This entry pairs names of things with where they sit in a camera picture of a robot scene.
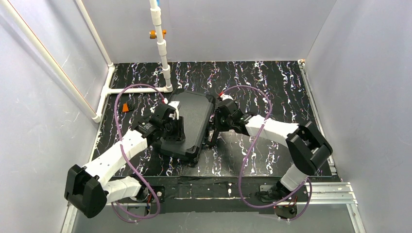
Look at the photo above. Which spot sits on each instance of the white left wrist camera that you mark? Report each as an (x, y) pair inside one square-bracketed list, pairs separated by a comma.
[(175, 109)]

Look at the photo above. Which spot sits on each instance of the black poker set case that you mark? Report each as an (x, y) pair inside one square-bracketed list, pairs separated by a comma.
[(196, 110)]

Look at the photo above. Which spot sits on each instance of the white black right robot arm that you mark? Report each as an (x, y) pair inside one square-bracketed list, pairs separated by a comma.
[(307, 146)]

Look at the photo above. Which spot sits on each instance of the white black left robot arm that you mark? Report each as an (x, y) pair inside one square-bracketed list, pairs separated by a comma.
[(89, 187)]

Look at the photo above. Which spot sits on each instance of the white pipe frame left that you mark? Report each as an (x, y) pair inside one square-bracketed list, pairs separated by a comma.
[(54, 54)]

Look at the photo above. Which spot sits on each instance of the small orange black object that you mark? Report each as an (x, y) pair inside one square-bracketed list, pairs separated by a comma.
[(127, 107)]

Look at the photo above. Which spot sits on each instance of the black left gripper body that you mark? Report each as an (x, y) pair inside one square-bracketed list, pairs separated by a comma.
[(175, 131)]

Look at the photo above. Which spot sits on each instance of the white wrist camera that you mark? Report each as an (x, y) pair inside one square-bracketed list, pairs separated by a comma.
[(224, 97), (175, 109)]

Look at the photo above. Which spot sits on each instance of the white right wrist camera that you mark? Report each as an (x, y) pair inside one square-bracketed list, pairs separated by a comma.
[(224, 97)]

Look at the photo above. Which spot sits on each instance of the white pvc pipe pole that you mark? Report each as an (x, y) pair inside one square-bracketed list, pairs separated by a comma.
[(161, 44)]

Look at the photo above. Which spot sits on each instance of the aluminium rail frame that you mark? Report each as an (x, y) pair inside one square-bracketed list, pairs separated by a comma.
[(211, 186)]

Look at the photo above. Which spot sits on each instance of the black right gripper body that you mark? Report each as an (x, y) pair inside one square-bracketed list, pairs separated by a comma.
[(215, 125)]

